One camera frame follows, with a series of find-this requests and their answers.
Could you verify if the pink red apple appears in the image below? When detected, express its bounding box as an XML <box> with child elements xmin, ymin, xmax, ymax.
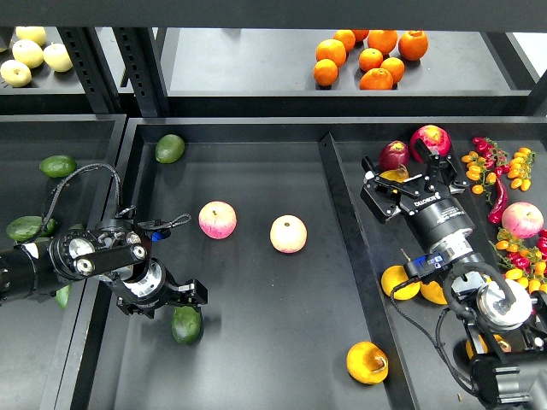
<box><xmin>198</xmin><ymin>201</ymin><xmax>237</xmax><ymax>240</ymax></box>

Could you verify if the green avocado tray corner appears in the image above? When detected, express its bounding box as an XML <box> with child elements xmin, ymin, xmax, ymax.
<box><xmin>155</xmin><ymin>134</ymin><xmax>185</xmax><ymax>164</ymax></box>

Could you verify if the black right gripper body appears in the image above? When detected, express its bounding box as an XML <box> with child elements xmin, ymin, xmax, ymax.
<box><xmin>399</xmin><ymin>192</ymin><xmax>475</xmax><ymax>252</ymax></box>

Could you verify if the orange upper left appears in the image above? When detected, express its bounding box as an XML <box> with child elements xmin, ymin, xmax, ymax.
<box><xmin>315</xmin><ymin>38</ymin><xmax>346</xmax><ymax>67</ymax></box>

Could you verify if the lower cherry tomato bunch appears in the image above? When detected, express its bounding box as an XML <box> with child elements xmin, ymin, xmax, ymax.
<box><xmin>491</xmin><ymin>228</ymin><xmax>546</xmax><ymax>293</ymax></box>

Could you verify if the green avocado upper left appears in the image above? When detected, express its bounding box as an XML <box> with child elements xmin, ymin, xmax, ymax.
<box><xmin>38</xmin><ymin>155</ymin><xmax>77</xmax><ymax>178</ymax></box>

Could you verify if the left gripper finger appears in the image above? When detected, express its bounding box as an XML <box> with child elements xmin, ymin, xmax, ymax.
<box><xmin>173</xmin><ymin>279</ymin><xmax>209</xmax><ymax>307</ymax></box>

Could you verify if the cherry tomato bunch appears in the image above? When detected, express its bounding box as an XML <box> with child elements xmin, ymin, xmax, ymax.
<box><xmin>461</xmin><ymin>137</ymin><xmax>536</xmax><ymax>205</ymax></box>
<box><xmin>491</xmin><ymin>228</ymin><xmax>546</xmax><ymax>293</ymax></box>

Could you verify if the yellow pear upper right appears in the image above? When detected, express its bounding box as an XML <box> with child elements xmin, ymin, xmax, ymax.
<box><xmin>380</xmin><ymin>164</ymin><xmax>409</xmax><ymax>183</ymax></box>

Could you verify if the orange back centre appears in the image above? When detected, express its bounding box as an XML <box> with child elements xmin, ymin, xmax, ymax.
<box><xmin>368</xmin><ymin>30</ymin><xmax>398</xmax><ymax>56</ymax></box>

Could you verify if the bright red apple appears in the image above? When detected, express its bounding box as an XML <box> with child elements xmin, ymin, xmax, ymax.
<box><xmin>409</xmin><ymin>125</ymin><xmax>451</xmax><ymax>162</ymax></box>

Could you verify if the pale yellow pear right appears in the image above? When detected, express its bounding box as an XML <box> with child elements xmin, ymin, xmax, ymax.
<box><xmin>44</xmin><ymin>43</ymin><xmax>73</xmax><ymax>73</ymax></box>

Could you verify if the yellow pear right lower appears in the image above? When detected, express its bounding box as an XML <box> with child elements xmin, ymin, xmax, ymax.
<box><xmin>420</xmin><ymin>281</ymin><xmax>448</xmax><ymax>306</ymax></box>

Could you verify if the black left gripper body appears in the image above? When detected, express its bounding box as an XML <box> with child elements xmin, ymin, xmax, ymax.
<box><xmin>113</xmin><ymin>259</ymin><xmax>188</xmax><ymax>319</ymax></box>

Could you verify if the pale yellow pear back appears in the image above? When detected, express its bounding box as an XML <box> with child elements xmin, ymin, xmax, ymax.
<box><xmin>15</xmin><ymin>26</ymin><xmax>47</xmax><ymax>47</ymax></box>

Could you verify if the orange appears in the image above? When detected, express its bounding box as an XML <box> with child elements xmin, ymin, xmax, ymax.
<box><xmin>313</xmin><ymin>59</ymin><xmax>338</xmax><ymax>86</ymax></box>
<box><xmin>358</xmin><ymin>48</ymin><xmax>384</xmax><ymax>73</ymax></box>
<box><xmin>398</xmin><ymin>30</ymin><xmax>429</xmax><ymax>62</ymax></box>
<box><xmin>359</xmin><ymin>68</ymin><xmax>394</xmax><ymax>91</ymax></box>
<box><xmin>315</xmin><ymin>38</ymin><xmax>346</xmax><ymax>67</ymax></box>
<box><xmin>332</xmin><ymin>29</ymin><xmax>356</xmax><ymax>53</ymax></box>
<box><xmin>380</xmin><ymin>57</ymin><xmax>405</xmax><ymax>85</ymax></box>
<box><xmin>368</xmin><ymin>30</ymin><xmax>398</xmax><ymax>56</ymax></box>

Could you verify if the yellow pear left lower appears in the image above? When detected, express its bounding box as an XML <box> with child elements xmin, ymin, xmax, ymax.
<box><xmin>380</xmin><ymin>265</ymin><xmax>421</xmax><ymax>301</ymax></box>

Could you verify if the orange right of centre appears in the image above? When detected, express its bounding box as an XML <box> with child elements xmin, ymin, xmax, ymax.
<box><xmin>380</xmin><ymin>57</ymin><xmax>405</xmax><ymax>85</ymax></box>

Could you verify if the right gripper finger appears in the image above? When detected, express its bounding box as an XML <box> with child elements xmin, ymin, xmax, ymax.
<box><xmin>361</xmin><ymin>156</ymin><xmax>417</xmax><ymax>224</ymax></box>
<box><xmin>414</xmin><ymin>139</ymin><xmax>470</xmax><ymax>195</ymax></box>

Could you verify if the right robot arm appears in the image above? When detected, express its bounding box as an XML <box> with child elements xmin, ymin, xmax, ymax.
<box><xmin>361</xmin><ymin>141</ymin><xmax>546</xmax><ymax>409</ymax></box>

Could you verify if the black left tray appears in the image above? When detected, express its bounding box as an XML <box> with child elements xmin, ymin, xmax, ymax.
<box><xmin>1</xmin><ymin>114</ymin><xmax>126</xmax><ymax>409</ymax></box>

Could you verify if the black tray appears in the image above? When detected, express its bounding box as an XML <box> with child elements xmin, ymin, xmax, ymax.
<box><xmin>54</xmin><ymin>116</ymin><xmax>547</xmax><ymax>410</ymax></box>
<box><xmin>1</xmin><ymin>114</ymin><xmax>126</xmax><ymax>409</ymax></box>

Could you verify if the black centre tray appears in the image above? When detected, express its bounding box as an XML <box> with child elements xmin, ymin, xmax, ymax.
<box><xmin>54</xmin><ymin>116</ymin><xmax>547</xmax><ymax>410</ymax></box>

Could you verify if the upper cherry tomato bunch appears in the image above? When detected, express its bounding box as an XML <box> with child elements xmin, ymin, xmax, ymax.
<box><xmin>461</xmin><ymin>137</ymin><xmax>536</xmax><ymax>205</ymax></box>

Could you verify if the black tray divider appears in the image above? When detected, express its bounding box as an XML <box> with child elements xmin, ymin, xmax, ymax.
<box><xmin>318</xmin><ymin>132</ymin><xmax>420</xmax><ymax>409</ymax></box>

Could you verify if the orange back hidden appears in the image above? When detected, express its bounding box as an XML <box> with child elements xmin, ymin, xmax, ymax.
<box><xmin>351</xmin><ymin>29</ymin><xmax>369</xmax><ymax>43</ymax></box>

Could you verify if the dark red apple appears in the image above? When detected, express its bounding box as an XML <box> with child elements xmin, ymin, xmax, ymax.
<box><xmin>379</xmin><ymin>140</ymin><xmax>409</xmax><ymax>172</ymax></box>

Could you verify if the orange back left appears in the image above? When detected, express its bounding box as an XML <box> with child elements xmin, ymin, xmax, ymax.
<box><xmin>332</xmin><ymin>29</ymin><xmax>356</xmax><ymax>53</ymax></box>

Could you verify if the green avocado lower left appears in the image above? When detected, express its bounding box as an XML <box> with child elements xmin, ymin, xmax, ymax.
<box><xmin>55</xmin><ymin>285</ymin><xmax>72</xmax><ymax>309</ymax></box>

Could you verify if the yellow pear under arm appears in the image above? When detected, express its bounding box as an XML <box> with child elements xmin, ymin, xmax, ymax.
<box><xmin>465</xmin><ymin>334</ymin><xmax>512</xmax><ymax>360</ymax></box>

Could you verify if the yellow pear tray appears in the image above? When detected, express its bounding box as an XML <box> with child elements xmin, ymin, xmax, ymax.
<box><xmin>346</xmin><ymin>341</ymin><xmax>389</xmax><ymax>385</ymax></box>

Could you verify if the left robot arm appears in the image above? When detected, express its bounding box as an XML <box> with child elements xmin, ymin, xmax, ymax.
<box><xmin>1</xmin><ymin>163</ymin><xmax>208</xmax><ymax>318</ymax></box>

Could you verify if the orange far right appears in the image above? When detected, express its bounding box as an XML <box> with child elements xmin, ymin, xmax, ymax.
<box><xmin>398</xmin><ymin>30</ymin><xmax>429</xmax><ymax>62</ymax></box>

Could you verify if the pink apple right tray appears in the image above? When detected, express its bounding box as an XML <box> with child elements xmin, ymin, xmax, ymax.
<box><xmin>501</xmin><ymin>202</ymin><xmax>544</xmax><ymax>239</ymax></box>

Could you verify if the green avocado tray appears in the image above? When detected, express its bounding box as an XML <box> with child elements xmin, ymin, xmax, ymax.
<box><xmin>171</xmin><ymin>306</ymin><xmax>202</xmax><ymax>345</ymax></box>

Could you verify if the orange front left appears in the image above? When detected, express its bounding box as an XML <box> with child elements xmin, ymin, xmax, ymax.
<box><xmin>313</xmin><ymin>59</ymin><xmax>338</xmax><ymax>86</ymax></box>

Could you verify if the orange front centre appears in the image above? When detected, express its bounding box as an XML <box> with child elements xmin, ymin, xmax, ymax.
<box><xmin>359</xmin><ymin>68</ymin><xmax>394</xmax><ymax>91</ymax></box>

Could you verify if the pale pink apple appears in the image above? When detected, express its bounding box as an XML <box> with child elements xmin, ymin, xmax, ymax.
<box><xmin>270</xmin><ymin>214</ymin><xmax>308</xmax><ymax>254</ymax></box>

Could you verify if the black metal shelf frame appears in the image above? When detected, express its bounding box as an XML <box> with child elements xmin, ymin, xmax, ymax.
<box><xmin>1</xmin><ymin>1</ymin><xmax>546</xmax><ymax>117</ymax></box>

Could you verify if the pale yellow pear front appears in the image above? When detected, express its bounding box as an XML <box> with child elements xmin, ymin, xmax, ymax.
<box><xmin>1</xmin><ymin>60</ymin><xmax>32</xmax><ymax>88</ymax></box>

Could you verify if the red chili pepper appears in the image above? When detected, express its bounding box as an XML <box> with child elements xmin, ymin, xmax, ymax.
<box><xmin>487</xmin><ymin>179</ymin><xmax>509</xmax><ymax>224</ymax></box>

